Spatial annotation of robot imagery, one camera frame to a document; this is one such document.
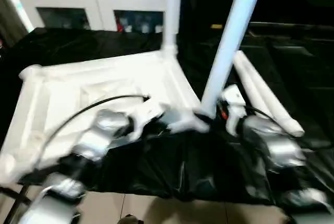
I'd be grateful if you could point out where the white plastic table top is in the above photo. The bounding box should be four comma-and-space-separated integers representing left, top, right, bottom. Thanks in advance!
0, 49, 211, 185

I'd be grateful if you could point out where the black mat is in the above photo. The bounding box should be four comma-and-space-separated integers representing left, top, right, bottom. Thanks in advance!
0, 25, 334, 206

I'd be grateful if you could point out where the long dark bar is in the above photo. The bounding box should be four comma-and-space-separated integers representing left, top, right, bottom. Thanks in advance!
247, 21, 334, 33

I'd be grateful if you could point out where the grey curtain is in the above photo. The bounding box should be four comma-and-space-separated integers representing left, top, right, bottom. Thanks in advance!
0, 0, 30, 50

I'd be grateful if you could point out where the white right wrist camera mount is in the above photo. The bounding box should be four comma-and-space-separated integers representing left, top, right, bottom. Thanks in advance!
221, 84, 246, 135

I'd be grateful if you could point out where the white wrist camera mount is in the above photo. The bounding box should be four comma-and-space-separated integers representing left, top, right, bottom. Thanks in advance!
130, 98, 164, 141
221, 84, 246, 135

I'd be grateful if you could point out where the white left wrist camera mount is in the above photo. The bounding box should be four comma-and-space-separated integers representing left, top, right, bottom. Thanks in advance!
130, 98, 164, 141

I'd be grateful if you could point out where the black folding stand frame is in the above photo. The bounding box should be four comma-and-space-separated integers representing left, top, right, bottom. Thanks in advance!
0, 186, 32, 209

